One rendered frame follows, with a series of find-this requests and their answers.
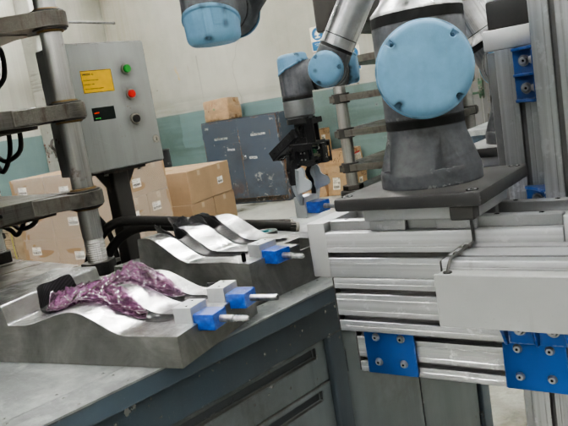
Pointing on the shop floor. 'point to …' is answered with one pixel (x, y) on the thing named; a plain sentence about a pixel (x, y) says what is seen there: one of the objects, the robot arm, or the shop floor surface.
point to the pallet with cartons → (201, 189)
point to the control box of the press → (111, 121)
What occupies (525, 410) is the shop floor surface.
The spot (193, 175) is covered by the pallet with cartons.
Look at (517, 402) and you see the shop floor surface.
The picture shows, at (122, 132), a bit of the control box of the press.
